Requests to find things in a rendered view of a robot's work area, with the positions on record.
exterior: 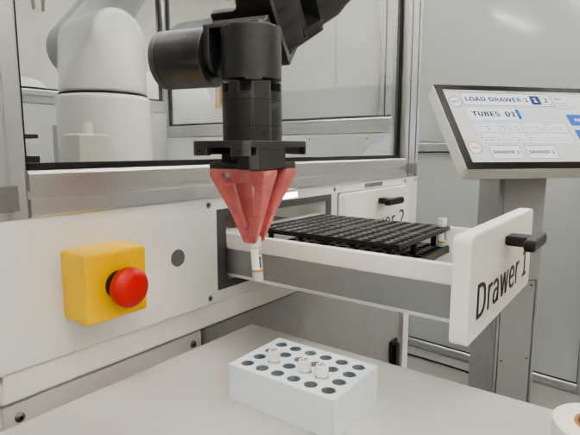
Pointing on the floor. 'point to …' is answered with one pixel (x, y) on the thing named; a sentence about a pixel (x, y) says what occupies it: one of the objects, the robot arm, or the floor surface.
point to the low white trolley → (375, 420)
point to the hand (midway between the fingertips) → (253, 233)
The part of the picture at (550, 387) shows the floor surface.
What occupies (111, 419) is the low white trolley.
